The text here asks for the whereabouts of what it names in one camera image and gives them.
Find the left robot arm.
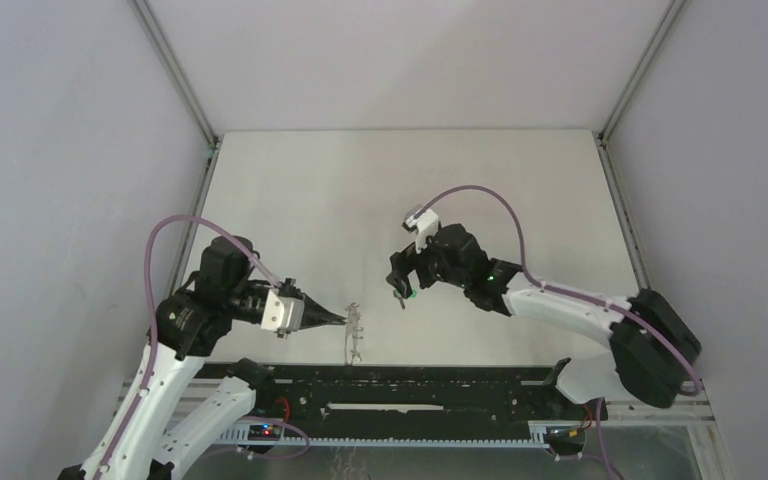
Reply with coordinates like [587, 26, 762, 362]
[59, 236, 347, 479]

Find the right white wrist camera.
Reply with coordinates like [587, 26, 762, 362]
[402, 205, 440, 254]

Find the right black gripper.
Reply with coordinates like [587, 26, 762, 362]
[388, 235, 469, 299]

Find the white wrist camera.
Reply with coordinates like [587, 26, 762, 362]
[402, 205, 440, 254]
[260, 278, 304, 332]

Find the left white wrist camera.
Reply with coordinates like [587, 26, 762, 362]
[260, 278, 304, 332]

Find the left aluminium frame post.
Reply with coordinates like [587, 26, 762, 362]
[128, 0, 219, 148]

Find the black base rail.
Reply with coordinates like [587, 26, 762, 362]
[253, 365, 605, 440]

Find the white cable duct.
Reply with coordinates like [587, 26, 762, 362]
[213, 422, 549, 449]

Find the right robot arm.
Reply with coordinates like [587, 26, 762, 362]
[386, 224, 701, 418]

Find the aluminium frame post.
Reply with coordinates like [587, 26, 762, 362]
[597, 0, 690, 144]
[128, 0, 219, 148]

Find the right aluminium frame post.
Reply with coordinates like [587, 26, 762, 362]
[597, 0, 690, 144]

